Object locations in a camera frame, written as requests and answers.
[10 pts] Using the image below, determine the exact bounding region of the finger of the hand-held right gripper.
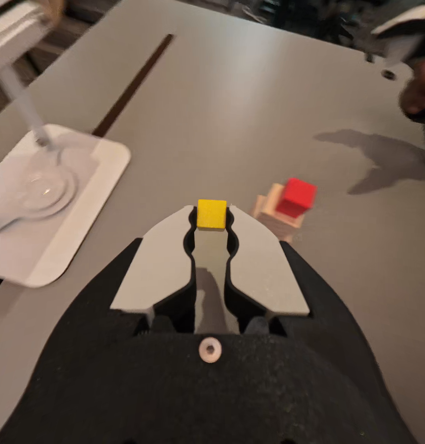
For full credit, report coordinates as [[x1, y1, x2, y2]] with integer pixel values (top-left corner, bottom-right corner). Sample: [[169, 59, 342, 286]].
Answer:
[[385, 34, 425, 68], [370, 3, 425, 39]]

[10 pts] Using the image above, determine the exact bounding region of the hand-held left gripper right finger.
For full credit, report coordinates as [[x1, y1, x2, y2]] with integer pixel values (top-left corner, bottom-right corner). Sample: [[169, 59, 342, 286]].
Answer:
[[224, 205, 310, 325]]

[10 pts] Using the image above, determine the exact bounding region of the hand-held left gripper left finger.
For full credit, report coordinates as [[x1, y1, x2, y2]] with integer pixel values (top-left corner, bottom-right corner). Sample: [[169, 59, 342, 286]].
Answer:
[[110, 205, 197, 332]]

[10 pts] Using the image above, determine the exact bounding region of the large natural wooden cube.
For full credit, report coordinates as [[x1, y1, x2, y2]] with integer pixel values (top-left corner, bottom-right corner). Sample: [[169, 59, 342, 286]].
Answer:
[[253, 194, 302, 244]]

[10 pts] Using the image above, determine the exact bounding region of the small natural wooden cube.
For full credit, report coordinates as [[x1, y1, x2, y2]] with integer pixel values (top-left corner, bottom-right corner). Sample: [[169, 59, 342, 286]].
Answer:
[[264, 183, 306, 226]]

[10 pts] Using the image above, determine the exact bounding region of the yellow wooden cube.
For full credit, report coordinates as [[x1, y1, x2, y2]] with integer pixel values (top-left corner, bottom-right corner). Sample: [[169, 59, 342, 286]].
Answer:
[[197, 199, 227, 230]]

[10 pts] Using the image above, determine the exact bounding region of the red wooden cube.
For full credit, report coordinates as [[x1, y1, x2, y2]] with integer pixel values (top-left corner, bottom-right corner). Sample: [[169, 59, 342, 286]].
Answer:
[[275, 178, 318, 218]]

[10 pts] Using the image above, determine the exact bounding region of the person's right hand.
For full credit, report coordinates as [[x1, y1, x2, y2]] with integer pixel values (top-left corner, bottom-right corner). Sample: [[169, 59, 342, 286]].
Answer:
[[398, 56, 425, 123]]

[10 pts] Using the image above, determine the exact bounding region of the white stand with wooden board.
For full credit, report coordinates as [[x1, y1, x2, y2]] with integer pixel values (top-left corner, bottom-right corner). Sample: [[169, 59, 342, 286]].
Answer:
[[0, 0, 132, 288]]

